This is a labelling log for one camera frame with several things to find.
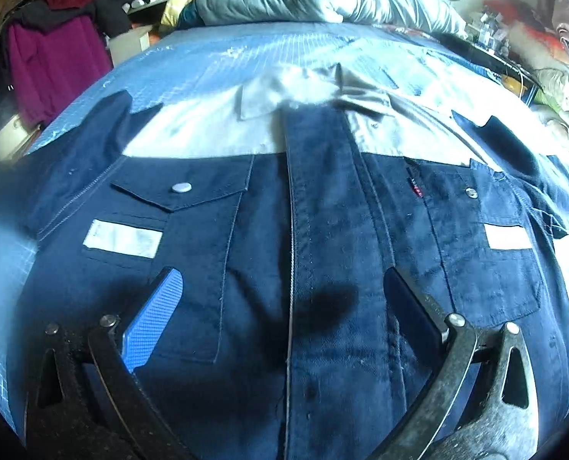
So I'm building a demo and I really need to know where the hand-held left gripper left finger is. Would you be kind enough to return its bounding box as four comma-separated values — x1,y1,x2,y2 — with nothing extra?
24,267,195,460

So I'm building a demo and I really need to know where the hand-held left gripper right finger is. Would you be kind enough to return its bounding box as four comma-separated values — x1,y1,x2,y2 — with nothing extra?
371,267,540,460

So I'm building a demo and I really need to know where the navy and grey shirt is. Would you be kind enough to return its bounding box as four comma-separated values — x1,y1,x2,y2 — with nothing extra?
18,64,569,460

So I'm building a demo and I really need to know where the small white box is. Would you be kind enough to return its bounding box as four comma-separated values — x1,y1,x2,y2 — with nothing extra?
0,115,43,159

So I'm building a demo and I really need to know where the yellow container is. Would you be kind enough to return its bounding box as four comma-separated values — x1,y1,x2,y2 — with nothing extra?
500,72,527,97

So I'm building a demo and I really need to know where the black desk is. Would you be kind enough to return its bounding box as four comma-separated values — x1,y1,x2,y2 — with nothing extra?
428,31,548,106

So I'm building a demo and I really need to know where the blue grid bedsheet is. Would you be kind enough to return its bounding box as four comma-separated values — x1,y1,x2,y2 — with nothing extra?
0,21,569,437

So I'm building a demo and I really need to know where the pile of pale quilts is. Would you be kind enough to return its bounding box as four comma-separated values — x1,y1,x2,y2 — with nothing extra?
505,0,569,125

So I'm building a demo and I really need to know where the magenta garment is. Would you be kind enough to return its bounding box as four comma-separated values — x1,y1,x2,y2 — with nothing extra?
4,14,113,128

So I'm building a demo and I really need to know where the black garment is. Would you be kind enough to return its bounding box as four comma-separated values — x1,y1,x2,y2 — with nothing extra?
11,0,132,39

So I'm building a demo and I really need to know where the yellow cloth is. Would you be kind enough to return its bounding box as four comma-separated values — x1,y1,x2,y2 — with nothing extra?
160,0,203,34

